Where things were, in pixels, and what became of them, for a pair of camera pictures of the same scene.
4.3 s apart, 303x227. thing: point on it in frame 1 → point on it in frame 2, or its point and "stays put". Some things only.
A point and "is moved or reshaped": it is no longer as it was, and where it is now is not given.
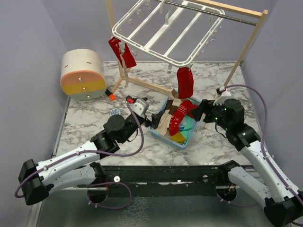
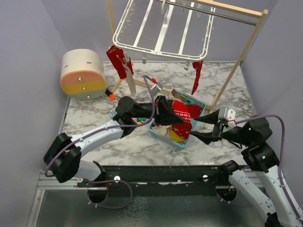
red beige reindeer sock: [125, 61] → [129, 72]
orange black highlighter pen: [111, 96] stays put
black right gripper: [206, 106] → [217, 130]
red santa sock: [129, 59] → [117, 56]
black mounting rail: [160, 181] stays put
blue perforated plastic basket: [178, 121] stays put
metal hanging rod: [210, 11] stays put
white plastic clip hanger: [177, 32] is moved or reshaped
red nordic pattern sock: [184, 108] is moved or reshaped
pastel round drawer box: [83, 75] stays put
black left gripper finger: [155, 118] → [169, 115]
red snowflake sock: [185, 82] → [198, 65]
